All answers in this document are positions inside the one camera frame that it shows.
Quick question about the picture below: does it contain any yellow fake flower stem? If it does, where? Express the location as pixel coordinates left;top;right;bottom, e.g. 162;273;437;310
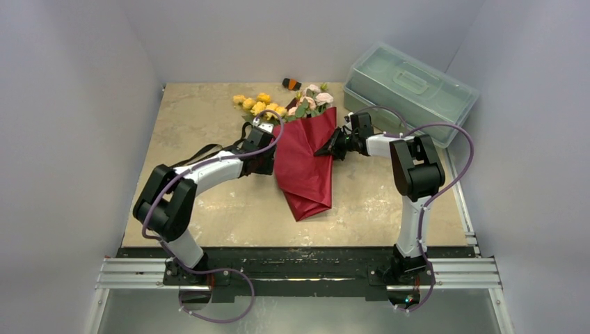
232;93;287;125

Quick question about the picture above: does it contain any dark red wrapping paper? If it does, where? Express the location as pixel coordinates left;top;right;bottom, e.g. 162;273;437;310
273;106;337;221

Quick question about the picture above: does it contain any peach fake rose stem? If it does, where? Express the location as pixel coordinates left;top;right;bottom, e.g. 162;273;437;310
285;89;319;122

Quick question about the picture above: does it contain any pink fake rose stem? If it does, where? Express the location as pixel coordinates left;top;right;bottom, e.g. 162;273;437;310
299;83;334;118

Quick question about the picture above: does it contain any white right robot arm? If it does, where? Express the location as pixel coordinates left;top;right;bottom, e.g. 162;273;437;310
315;112;446;284

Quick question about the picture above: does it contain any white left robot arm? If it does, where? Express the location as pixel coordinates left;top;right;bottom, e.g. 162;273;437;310
132;120;276;285

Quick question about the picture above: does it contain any green plastic toolbox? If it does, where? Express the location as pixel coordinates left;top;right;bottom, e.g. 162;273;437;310
343;42;479;148

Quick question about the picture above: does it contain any small orange black object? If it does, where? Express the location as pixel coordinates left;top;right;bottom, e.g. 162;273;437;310
282;78;301;91

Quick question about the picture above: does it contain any black lanyard strap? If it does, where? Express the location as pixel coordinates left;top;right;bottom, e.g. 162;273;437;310
168;122;252;169

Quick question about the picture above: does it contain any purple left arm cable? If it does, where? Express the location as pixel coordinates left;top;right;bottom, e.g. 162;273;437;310
140;109;285;324

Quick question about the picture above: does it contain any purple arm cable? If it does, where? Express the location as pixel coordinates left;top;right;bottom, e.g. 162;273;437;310
345;104;476;315
140;109;285;324

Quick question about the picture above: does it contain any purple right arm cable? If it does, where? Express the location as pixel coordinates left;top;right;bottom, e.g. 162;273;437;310
345;104;476;315

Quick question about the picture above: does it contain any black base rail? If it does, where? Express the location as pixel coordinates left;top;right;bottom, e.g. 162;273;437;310
115;246;478;305

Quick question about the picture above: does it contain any aluminium frame rail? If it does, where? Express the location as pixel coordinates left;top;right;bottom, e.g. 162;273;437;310
84;156;514;333

